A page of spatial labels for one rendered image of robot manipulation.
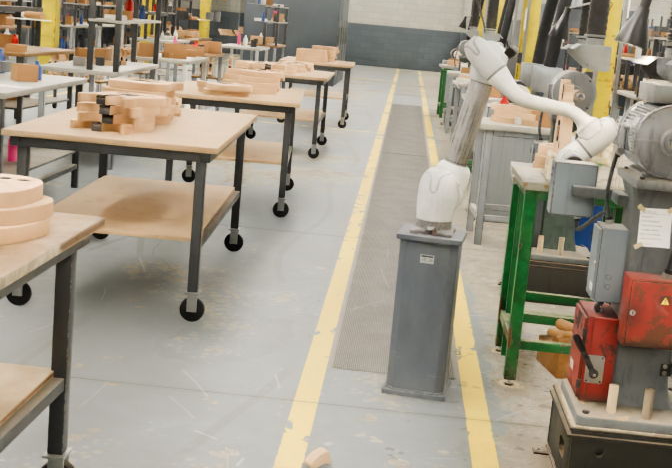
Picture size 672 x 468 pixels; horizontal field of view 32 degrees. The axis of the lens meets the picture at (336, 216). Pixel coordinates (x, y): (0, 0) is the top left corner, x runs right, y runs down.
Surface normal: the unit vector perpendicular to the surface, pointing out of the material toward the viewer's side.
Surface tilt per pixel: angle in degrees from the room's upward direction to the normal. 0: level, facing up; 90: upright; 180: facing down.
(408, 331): 90
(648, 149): 93
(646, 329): 90
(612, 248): 90
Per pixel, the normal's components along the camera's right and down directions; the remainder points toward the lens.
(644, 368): -0.07, 0.16
